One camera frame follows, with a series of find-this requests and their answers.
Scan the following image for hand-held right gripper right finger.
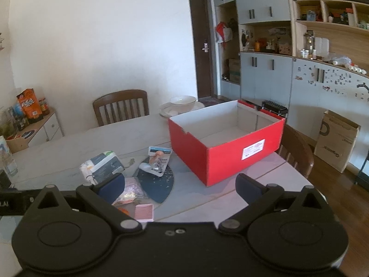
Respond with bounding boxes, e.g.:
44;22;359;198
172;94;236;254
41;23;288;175
218;174;332;234

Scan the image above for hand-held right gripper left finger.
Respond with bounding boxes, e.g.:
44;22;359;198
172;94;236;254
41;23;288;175
29;173;143;234

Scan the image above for clear bag of pink sachets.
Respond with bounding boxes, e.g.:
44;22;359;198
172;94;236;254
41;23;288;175
112;177;147;207

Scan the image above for red cardboard box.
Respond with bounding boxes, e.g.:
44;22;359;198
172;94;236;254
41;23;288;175
169;99;286;187

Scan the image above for pink sachet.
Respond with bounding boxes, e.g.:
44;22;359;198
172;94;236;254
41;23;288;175
135;204;155;223

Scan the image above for clear packet of metal bits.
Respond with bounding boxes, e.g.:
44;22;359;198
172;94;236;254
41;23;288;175
139;162;168;177

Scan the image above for white marble desktop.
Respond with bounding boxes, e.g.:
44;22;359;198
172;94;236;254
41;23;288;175
0;113;326;228

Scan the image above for white grey carton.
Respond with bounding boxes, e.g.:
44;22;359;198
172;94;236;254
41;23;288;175
80;151;125;184

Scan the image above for clear water bottle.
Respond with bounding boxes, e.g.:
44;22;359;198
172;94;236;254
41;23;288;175
0;135;18;176

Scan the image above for dark blue fan-shaped mat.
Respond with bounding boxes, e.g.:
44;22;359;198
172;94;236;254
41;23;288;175
135;157;175;204

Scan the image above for blister pack with orange item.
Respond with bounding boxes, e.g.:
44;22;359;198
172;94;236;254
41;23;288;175
148;146;173;166

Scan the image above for wooden round-back chair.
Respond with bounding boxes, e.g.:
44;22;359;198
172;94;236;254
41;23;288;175
276;124;315;179

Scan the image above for small white side cabinet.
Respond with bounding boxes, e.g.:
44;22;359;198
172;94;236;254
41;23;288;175
6;112;64;154

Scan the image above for wooden slat-back chair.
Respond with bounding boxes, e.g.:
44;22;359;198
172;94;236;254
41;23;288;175
93;89;149;127

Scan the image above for black slatted rack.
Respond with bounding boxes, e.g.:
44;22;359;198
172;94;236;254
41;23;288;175
262;100;289;116

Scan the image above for red patterned rug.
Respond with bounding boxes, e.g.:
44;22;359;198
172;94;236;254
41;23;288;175
199;97;229;106

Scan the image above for brown cardboard carton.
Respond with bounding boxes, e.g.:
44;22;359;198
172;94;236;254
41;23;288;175
314;110;361;173

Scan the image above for orange snack bag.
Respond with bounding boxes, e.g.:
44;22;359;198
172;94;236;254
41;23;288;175
17;89;44;124

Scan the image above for red lidded jar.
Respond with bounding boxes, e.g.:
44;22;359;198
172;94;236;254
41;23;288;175
39;97;50;116

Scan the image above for white bowl gold rim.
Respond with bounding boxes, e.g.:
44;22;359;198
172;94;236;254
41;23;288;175
170;95;197;106

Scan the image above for white sideboard with stickers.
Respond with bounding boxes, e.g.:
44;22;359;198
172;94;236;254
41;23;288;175
288;57;369;169

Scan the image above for stacked cardboard boxes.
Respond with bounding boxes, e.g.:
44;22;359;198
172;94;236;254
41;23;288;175
227;58;241;83

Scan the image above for dark brown door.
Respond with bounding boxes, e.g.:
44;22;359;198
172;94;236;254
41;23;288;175
189;0;215;100

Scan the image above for tall glass jar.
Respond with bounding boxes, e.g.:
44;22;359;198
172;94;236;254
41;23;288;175
304;32;315;58

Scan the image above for clear plastic bag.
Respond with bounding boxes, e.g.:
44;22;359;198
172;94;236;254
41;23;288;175
326;52;352;65

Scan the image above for red and white hanging bag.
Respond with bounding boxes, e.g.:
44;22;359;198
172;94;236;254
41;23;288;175
216;21;233;43

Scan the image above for white plastic container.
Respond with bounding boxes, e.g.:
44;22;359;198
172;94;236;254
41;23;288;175
315;37;330;60

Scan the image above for row of small white bottles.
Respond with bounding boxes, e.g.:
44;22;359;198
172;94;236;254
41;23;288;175
331;60;368;74

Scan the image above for grey white cabinet unit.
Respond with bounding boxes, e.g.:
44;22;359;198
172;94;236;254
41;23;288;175
213;0;294;116

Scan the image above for wooden wall shelf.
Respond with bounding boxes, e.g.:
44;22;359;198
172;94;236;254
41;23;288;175
292;0;369;64

